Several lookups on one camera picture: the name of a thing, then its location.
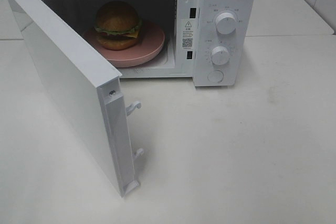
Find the round white door release button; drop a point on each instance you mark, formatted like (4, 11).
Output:
(215, 76)

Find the pink round plate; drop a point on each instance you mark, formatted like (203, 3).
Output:
(126, 51)

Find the white microwave door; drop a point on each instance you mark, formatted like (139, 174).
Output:
(84, 86)

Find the burger with lettuce and cheese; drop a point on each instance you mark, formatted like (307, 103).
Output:
(117, 25)

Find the lower white microwave knob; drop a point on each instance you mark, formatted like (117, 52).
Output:
(219, 56)

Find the white microwave knob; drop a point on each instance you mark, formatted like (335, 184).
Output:
(225, 22)
(219, 56)

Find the white microwave oven body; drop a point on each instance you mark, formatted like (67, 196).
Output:
(173, 61)

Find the white warning label sticker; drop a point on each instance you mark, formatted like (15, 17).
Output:
(187, 33)

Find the upper white microwave knob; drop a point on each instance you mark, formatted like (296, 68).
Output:
(225, 22)

